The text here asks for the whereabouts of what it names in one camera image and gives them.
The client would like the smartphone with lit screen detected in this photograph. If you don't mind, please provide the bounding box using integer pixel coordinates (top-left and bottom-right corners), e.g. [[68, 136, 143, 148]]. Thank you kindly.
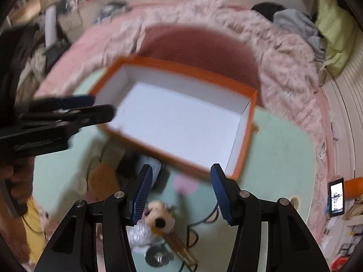
[[327, 177, 345, 218]]

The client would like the white roll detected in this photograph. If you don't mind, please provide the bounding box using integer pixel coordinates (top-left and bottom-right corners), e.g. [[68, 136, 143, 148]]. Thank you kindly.
[[45, 6, 59, 49]]

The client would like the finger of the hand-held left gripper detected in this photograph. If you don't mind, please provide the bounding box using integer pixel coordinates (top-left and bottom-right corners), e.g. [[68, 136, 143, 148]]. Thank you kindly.
[[31, 96, 95, 110], [22, 104, 116, 129]]

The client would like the black garment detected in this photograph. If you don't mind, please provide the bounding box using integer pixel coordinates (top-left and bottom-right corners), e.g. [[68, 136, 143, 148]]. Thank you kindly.
[[251, 2, 287, 22]]

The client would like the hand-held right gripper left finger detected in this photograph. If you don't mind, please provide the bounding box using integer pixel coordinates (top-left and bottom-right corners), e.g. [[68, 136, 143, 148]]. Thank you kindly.
[[34, 164, 154, 272]]

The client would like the black rectangular case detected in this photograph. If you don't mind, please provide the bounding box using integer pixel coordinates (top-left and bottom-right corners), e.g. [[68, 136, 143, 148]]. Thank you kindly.
[[118, 154, 163, 190]]

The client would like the light green cloth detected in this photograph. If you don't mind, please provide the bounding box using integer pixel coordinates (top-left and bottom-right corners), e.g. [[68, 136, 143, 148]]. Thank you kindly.
[[315, 0, 361, 77]]

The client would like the floral pink blanket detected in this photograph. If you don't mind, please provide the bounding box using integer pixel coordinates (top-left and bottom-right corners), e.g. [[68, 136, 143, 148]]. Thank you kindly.
[[35, 0, 334, 176]]

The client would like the grey garment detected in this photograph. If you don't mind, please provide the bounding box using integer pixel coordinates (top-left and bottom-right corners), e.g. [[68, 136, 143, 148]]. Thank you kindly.
[[274, 8, 326, 63]]

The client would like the black thin cable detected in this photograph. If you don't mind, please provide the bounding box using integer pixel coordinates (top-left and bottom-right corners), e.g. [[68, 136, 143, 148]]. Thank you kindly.
[[181, 208, 220, 272]]

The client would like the red printed packet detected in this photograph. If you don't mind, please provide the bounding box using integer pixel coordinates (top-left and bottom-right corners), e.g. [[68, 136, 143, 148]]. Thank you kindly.
[[332, 256, 355, 272]]

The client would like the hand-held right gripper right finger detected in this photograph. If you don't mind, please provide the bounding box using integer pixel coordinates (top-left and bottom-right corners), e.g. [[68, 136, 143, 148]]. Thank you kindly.
[[210, 163, 331, 272]]

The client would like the clear bubble wrap bundle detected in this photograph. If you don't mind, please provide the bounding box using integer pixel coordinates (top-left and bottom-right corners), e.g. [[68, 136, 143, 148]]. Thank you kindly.
[[126, 224, 155, 251]]

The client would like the brown plush toy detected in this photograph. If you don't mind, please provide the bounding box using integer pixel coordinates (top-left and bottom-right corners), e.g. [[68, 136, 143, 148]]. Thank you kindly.
[[89, 163, 122, 202]]

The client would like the cartoon figure keychain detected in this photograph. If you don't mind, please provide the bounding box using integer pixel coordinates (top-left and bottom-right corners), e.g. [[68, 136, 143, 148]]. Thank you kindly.
[[143, 200, 175, 231]]

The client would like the grey blue clothing pile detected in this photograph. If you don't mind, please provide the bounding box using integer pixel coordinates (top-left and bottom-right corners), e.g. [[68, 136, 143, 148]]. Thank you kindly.
[[95, 1, 128, 24]]

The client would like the yellow cloth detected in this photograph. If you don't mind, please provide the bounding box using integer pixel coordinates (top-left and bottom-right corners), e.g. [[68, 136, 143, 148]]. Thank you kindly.
[[24, 200, 49, 261]]

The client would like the person's left forearm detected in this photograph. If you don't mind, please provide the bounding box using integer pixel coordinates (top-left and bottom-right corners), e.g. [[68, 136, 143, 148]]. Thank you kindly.
[[0, 204, 32, 264]]

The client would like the maroon cushion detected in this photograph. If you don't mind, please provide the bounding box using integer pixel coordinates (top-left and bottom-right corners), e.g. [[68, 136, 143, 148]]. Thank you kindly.
[[137, 25, 263, 98]]

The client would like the orange cardboard box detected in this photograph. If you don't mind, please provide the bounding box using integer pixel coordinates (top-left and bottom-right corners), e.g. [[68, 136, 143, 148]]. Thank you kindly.
[[88, 56, 258, 180]]

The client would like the white slatted panel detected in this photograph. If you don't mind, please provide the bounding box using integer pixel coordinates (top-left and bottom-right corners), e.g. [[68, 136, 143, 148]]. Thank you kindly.
[[323, 54, 363, 182]]

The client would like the amber glass vial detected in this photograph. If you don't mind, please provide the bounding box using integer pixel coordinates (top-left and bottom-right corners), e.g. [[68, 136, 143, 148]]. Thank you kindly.
[[163, 228, 199, 265]]

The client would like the person's left hand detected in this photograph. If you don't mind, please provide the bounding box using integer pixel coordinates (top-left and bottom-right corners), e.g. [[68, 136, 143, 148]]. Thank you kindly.
[[0, 159, 34, 204]]

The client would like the beige crumpled cloth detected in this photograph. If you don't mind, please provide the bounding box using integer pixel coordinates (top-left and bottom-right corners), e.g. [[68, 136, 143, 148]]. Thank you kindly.
[[342, 198, 363, 221]]

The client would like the green cartoon lap table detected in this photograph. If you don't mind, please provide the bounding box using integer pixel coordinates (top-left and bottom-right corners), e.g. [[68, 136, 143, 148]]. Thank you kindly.
[[34, 1, 341, 244]]

